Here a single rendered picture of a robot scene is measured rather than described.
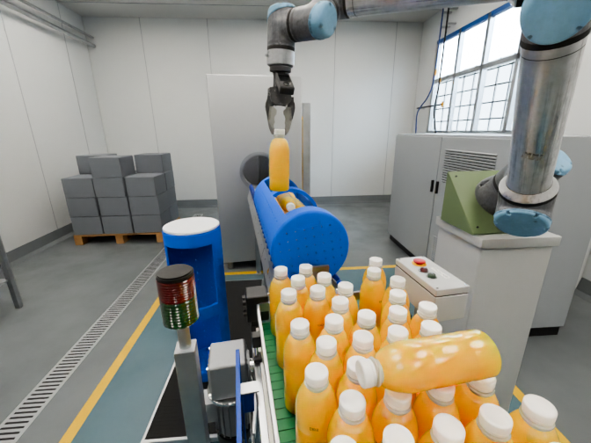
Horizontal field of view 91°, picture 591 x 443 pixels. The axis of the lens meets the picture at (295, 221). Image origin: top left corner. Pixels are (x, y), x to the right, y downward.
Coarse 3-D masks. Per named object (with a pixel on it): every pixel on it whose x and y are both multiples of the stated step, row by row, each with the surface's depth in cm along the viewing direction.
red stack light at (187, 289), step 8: (184, 280) 50; (192, 280) 51; (160, 288) 49; (168, 288) 49; (176, 288) 49; (184, 288) 50; (192, 288) 51; (160, 296) 50; (168, 296) 49; (176, 296) 50; (184, 296) 50; (192, 296) 52; (168, 304) 50
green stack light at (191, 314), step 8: (160, 304) 51; (176, 304) 50; (184, 304) 51; (192, 304) 52; (168, 312) 50; (176, 312) 50; (184, 312) 51; (192, 312) 52; (168, 320) 51; (176, 320) 51; (184, 320) 51; (192, 320) 52; (168, 328) 51; (176, 328) 51
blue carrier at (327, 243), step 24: (264, 192) 151; (264, 216) 127; (288, 216) 100; (312, 216) 99; (288, 240) 100; (312, 240) 102; (336, 240) 104; (288, 264) 103; (312, 264) 105; (336, 264) 107
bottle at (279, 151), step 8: (280, 136) 100; (272, 144) 101; (280, 144) 100; (272, 152) 101; (280, 152) 100; (288, 152) 102; (272, 160) 102; (280, 160) 101; (288, 160) 103; (272, 168) 102; (280, 168) 101; (288, 168) 104; (272, 176) 103; (280, 176) 102; (288, 176) 105; (272, 184) 104; (280, 184) 103; (288, 184) 106
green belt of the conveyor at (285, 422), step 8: (264, 328) 92; (264, 336) 88; (272, 336) 88; (272, 344) 85; (272, 352) 82; (272, 360) 79; (272, 368) 76; (280, 368) 76; (272, 376) 74; (280, 376) 74; (272, 384) 72; (280, 384) 72; (280, 392) 69; (280, 400) 67; (280, 408) 65; (280, 416) 64; (288, 416) 64; (280, 424) 62; (288, 424) 62; (280, 432) 60; (288, 432) 60; (280, 440) 59; (288, 440) 59
